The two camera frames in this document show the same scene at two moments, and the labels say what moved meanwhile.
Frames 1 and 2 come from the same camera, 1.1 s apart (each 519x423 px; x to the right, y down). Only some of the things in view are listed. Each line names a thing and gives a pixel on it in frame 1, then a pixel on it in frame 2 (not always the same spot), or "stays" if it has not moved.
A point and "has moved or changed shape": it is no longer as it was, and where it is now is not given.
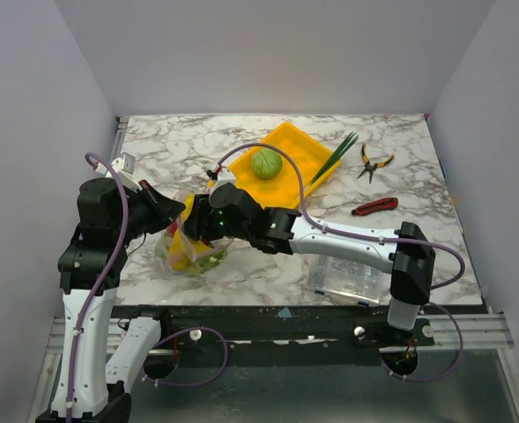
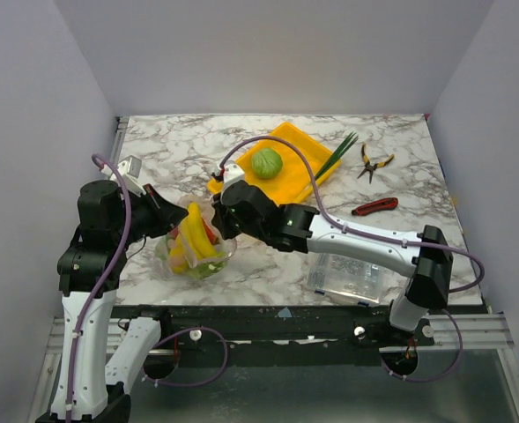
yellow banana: x=178 y=256 has moved or changed shape
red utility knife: x=381 y=204 stays
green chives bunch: x=344 y=147 stays
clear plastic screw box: x=348 y=280 stays
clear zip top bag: x=175 y=253 has moved or changed shape
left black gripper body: x=145 y=212 stays
